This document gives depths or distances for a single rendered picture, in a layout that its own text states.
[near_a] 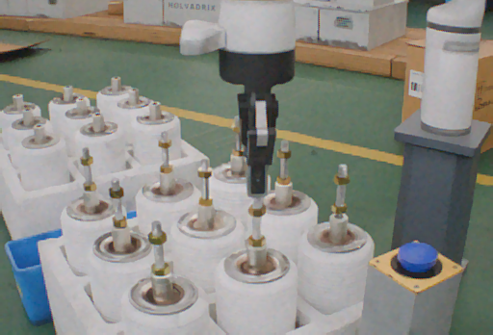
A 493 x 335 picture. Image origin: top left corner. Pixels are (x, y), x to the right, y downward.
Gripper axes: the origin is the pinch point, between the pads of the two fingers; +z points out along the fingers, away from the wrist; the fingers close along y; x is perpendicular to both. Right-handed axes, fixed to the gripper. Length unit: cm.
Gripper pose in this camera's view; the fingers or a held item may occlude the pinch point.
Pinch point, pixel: (256, 178)
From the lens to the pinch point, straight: 64.5
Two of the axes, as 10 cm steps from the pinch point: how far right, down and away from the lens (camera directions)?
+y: -0.7, -3.6, 9.3
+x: -10.0, 0.3, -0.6
